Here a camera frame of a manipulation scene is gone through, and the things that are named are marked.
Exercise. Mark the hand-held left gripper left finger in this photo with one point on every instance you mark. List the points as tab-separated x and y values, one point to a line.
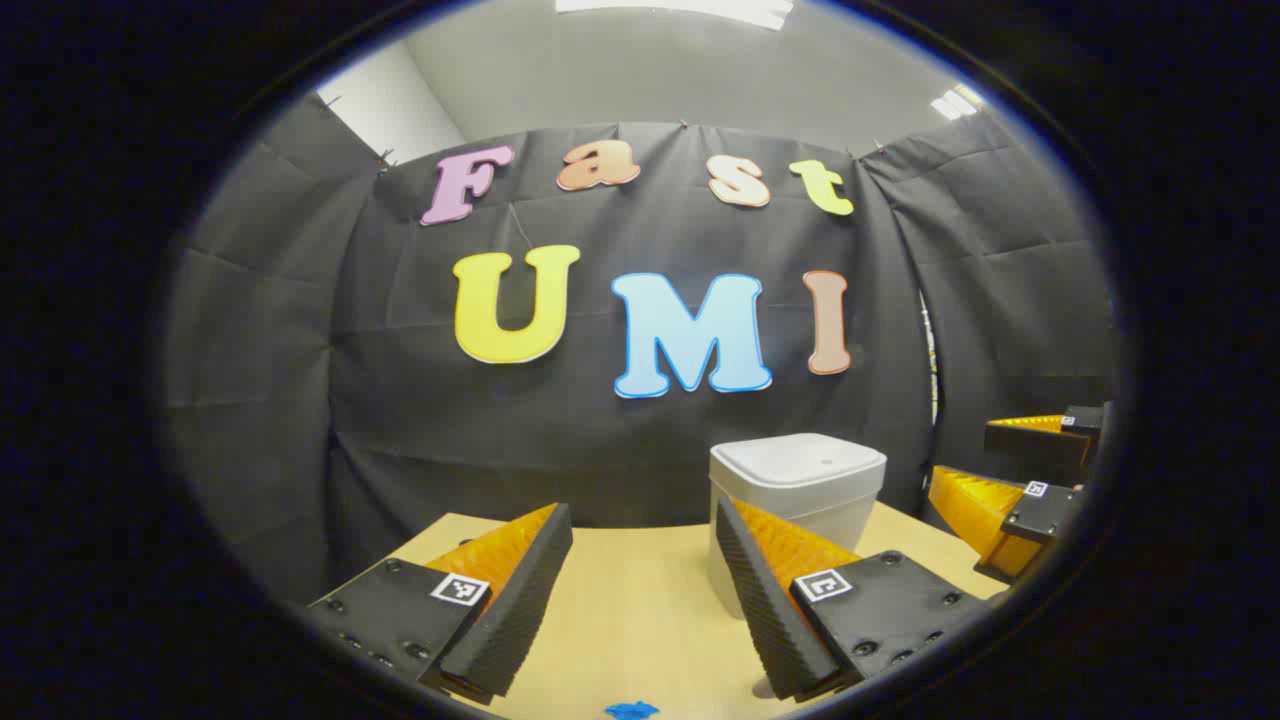
520	610

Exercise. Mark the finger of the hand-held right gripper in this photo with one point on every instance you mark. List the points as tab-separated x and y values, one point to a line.
1040	515
1045	445

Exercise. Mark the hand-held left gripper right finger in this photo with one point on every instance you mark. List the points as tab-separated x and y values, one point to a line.
765	610

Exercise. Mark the white desktop garbage bin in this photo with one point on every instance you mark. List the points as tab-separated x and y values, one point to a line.
800	470

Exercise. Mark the blue paper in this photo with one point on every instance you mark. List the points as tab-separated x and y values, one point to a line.
630	711

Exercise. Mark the wooden desktop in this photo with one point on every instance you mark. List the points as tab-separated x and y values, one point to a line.
640	600

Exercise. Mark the small ceiling light panel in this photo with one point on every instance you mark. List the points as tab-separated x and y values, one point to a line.
957	102

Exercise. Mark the long ceiling light panel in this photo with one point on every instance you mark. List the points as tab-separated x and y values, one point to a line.
680	8

